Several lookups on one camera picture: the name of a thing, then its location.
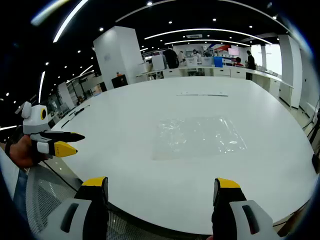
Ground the white square pillar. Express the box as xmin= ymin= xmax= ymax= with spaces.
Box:
xmin=92 ymin=25 xmax=148 ymax=91

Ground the white box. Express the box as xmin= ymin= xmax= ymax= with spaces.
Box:
xmin=151 ymin=54 xmax=166 ymax=71

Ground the bright window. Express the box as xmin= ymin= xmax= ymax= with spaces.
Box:
xmin=250 ymin=44 xmax=283 ymax=76

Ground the clear food packaging bag stack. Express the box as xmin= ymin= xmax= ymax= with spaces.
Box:
xmin=151 ymin=115 xmax=248 ymax=161

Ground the white mesh office chair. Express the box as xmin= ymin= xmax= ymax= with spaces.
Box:
xmin=24 ymin=163 xmax=216 ymax=240

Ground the white table cable cover strip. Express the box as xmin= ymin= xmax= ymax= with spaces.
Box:
xmin=176 ymin=91 xmax=230 ymax=97

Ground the black low cabinet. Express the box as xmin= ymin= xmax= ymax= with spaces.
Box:
xmin=111 ymin=74 xmax=130 ymax=89

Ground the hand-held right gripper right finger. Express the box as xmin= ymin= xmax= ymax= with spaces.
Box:
xmin=211 ymin=177 xmax=282 ymax=240

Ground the long white counter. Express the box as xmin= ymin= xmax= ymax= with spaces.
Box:
xmin=136 ymin=64 xmax=295 ymax=101

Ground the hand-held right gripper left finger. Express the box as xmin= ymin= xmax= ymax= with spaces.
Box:
xmin=37 ymin=176 xmax=110 ymax=240

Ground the person's left hand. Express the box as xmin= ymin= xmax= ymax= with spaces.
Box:
xmin=9 ymin=135 xmax=49 ymax=173

